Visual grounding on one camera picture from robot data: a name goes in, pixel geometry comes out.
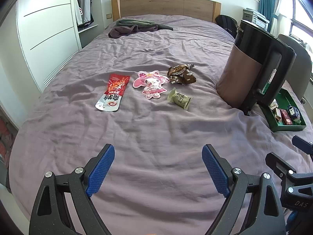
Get bed with purple sheet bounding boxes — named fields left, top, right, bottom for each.
left=8, top=15, right=313, bottom=235

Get black bronze electric kettle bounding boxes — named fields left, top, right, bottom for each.
left=216, top=20, right=297, bottom=116

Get window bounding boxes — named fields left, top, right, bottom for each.
left=289, top=0, right=313, bottom=46

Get white printer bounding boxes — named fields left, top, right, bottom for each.
left=243, top=8, right=271, bottom=31

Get red white snack packet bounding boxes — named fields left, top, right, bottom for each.
left=95, top=73, right=130, bottom=112

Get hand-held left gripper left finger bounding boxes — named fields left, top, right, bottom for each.
left=29, top=144, right=115, bottom=235

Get long teal curtain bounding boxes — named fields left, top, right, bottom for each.
left=259, top=0, right=284, bottom=25

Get brown purple garment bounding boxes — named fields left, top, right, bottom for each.
left=108, top=24, right=159, bottom=39

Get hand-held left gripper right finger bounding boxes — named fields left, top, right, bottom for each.
left=202, top=144, right=286, bottom=235

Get hanging clothes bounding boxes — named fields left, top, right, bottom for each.
left=73, top=0, right=94, bottom=28

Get white wardrobe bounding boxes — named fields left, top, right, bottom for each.
left=16, top=0, right=82, bottom=93

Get grey green garment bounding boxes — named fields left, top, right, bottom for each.
left=116, top=18, right=174, bottom=31

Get small green cake packet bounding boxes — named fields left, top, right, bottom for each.
left=167, top=87, right=193, bottom=110

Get blue white snack packet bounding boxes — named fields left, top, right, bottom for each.
left=287, top=105, right=302, bottom=123

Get dark red pretzel packet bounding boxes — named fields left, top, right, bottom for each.
left=281, top=109, right=293, bottom=126

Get wooden headboard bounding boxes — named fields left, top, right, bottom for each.
left=111, top=0, right=222, bottom=24

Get green tray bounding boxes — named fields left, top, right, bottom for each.
left=259, top=88, right=307, bottom=133

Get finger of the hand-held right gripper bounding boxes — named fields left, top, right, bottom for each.
left=292, top=135, right=313, bottom=155
left=265, top=152, right=313, bottom=194

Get grey chair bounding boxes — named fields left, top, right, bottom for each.
left=277, top=34, right=313, bottom=103

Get pink cartoon candy packet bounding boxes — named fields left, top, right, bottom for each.
left=132, top=70, right=170, bottom=100

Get brown snack wrapper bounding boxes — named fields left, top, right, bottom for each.
left=167, top=64, right=197, bottom=86

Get black backpack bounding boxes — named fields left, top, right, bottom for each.
left=215, top=15, right=239, bottom=38

